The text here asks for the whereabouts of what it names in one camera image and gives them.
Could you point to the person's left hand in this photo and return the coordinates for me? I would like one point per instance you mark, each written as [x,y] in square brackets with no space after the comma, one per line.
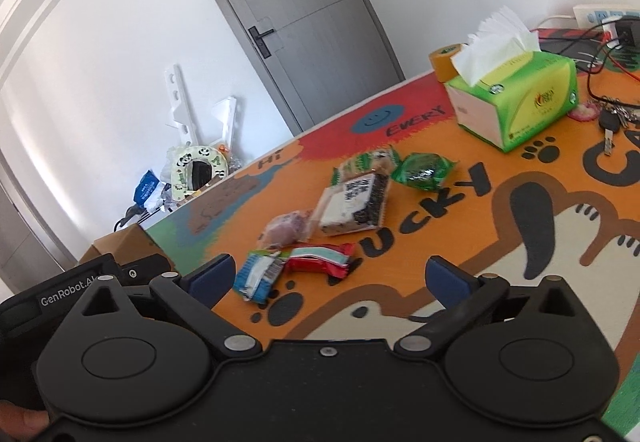
[20,424]

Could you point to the green tissue box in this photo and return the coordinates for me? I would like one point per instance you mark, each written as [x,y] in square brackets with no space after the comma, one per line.
[525,101]

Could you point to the yellow tape roll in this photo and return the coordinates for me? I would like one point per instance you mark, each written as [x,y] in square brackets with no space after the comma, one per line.
[442,64]

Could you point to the blue snack packet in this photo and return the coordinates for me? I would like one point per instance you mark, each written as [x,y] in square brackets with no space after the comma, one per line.
[255,274]

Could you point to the cardboard box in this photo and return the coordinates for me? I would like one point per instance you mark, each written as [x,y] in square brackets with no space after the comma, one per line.
[125,242]

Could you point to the key bunch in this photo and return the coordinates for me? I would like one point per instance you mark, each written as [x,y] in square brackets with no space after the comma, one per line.
[611,124]

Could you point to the green round snack packet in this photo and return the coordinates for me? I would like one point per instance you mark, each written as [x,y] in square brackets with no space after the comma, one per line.
[422,170]

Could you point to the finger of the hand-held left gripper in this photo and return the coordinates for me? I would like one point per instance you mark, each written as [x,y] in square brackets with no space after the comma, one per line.
[145,269]

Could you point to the green bread packet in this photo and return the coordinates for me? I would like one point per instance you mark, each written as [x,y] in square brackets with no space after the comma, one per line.
[360,164]

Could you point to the black pad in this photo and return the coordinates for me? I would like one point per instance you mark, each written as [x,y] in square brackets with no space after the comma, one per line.
[565,46]

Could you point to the blue bag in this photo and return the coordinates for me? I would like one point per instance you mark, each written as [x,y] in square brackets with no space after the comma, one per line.
[146,189]

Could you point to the pink snack packet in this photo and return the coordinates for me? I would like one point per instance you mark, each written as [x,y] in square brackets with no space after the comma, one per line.
[287,228]

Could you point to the cartoon printed table mat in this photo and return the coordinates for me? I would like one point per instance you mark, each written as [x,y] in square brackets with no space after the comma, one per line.
[500,156]

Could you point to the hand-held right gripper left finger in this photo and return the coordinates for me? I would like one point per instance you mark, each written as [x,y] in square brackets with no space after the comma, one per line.
[212,278]

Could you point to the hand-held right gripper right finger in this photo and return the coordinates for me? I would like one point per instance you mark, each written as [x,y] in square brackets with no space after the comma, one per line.
[447,283]

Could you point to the white power strip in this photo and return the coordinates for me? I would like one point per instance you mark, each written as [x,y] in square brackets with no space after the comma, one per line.
[592,14]

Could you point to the grey side door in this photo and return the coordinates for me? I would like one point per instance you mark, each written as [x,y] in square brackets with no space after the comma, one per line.
[25,232]

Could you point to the red snack packet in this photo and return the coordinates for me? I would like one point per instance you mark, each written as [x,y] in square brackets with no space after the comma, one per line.
[315,259]

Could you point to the black white cake packet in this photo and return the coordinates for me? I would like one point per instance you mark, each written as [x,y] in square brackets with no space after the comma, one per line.
[352,204]

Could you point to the tall white rack part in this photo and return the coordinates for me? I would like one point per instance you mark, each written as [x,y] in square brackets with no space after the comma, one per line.
[180,101]

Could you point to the short white rack part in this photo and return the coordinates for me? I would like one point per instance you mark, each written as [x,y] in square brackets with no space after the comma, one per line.
[227,119]

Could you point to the black power adapter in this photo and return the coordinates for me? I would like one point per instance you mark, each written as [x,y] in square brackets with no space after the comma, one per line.
[627,32]

